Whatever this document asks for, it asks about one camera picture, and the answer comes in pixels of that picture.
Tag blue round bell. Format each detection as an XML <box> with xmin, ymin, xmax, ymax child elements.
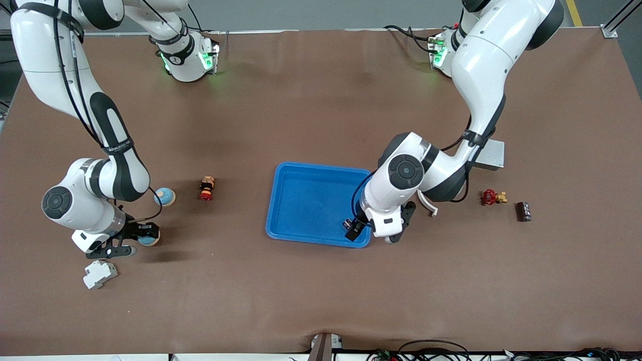
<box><xmin>154</xmin><ymin>187</ymin><xmax>177</xmax><ymax>208</ymax></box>
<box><xmin>138</xmin><ymin>224</ymin><xmax>161</xmax><ymax>247</ymax></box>

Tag white circuit breaker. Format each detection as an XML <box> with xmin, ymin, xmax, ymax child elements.
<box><xmin>83</xmin><ymin>259</ymin><xmax>119</xmax><ymax>290</ymax></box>

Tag white curved plastic clamp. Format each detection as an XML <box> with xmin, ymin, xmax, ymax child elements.
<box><xmin>417</xmin><ymin>190</ymin><xmax>439</xmax><ymax>218</ymax></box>

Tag blue plastic tray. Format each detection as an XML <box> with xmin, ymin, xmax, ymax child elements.
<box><xmin>265</xmin><ymin>161</ymin><xmax>374</xmax><ymax>249</ymax></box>

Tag brass valve red handwheel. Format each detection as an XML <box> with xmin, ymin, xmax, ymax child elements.
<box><xmin>481</xmin><ymin>189</ymin><xmax>508</xmax><ymax>207</ymax></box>

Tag grey metal box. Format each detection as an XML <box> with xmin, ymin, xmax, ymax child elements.
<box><xmin>474</xmin><ymin>139</ymin><xmax>506</xmax><ymax>171</ymax></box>

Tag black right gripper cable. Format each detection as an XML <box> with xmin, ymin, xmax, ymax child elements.
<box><xmin>50</xmin><ymin>0</ymin><xmax>164</xmax><ymax>224</ymax></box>

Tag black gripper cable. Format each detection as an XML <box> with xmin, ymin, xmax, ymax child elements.
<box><xmin>50</xmin><ymin>0</ymin><xmax>164</xmax><ymax>224</ymax></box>
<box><xmin>440</xmin><ymin>108</ymin><xmax>498</xmax><ymax>204</ymax></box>

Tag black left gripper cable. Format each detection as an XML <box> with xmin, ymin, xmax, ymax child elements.
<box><xmin>440</xmin><ymin>108</ymin><xmax>498</xmax><ymax>204</ymax></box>

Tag black looped cable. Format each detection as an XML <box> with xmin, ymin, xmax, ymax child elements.
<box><xmin>366</xmin><ymin>339</ymin><xmax>472</xmax><ymax>361</ymax></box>

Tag black left arm base cables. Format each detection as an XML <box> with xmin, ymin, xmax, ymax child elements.
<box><xmin>384</xmin><ymin>24</ymin><xmax>442</xmax><ymax>53</ymax></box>

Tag black right arm base cable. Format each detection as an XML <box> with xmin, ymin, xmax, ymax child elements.
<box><xmin>186</xmin><ymin>5</ymin><xmax>221</xmax><ymax>46</ymax></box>

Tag black cable bundle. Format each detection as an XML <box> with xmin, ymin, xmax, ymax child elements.
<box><xmin>502</xmin><ymin>346</ymin><xmax>642</xmax><ymax>361</ymax></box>

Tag aluminium frame post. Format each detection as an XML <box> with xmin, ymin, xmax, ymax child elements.
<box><xmin>602</xmin><ymin>0</ymin><xmax>642</xmax><ymax>38</ymax></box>

